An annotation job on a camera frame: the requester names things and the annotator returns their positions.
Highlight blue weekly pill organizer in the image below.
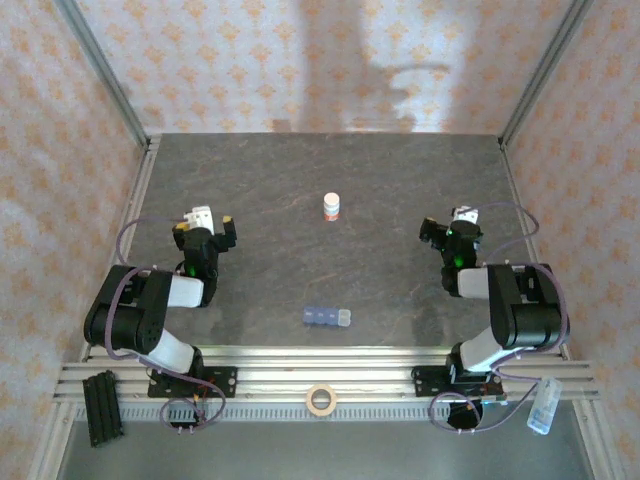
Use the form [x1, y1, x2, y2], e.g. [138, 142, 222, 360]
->
[302, 305, 352, 330]

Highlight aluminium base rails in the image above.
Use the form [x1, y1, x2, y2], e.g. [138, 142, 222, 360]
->
[52, 344, 601, 404]

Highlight beige tape roll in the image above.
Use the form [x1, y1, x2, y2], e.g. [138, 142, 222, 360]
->
[305, 383, 339, 416]

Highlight black aluminium extrusion piece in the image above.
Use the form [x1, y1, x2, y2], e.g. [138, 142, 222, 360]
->
[82, 369, 125, 449]

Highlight grey metal lower panel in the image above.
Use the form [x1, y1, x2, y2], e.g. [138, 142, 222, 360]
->
[59, 419, 596, 480]

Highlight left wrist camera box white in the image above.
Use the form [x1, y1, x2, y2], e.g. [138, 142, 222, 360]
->
[182, 204, 217, 235]

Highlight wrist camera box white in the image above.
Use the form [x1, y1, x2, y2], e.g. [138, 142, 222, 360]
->
[451, 204, 482, 225]
[182, 204, 217, 235]

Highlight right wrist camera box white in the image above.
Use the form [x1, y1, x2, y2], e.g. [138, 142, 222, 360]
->
[451, 204, 482, 225]

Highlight aluminium table side rail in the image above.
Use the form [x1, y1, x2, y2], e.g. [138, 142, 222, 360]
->
[79, 132, 162, 361]
[498, 134, 571, 359]

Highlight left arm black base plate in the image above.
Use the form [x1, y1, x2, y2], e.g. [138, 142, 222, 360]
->
[147, 366, 239, 399]

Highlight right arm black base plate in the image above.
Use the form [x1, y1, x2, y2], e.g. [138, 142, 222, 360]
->
[412, 364, 504, 399]

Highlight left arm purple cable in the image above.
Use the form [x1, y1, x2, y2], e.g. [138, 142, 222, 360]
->
[102, 215, 227, 432]

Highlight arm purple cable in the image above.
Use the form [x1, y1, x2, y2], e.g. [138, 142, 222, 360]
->
[428, 201, 572, 434]
[102, 215, 227, 432]

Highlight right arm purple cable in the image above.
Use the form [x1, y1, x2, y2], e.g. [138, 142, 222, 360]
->
[428, 201, 572, 434]

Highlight aluminium frame post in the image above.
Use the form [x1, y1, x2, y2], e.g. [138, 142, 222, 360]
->
[498, 0, 597, 149]
[52, 0, 151, 149]

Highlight grey slotted cable duct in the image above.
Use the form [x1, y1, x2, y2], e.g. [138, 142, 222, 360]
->
[74, 403, 576, 422]

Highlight aluminium lower side rail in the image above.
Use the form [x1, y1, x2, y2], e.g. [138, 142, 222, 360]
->
[572, 399, 626, 480]
[27, 399, 76, 480]

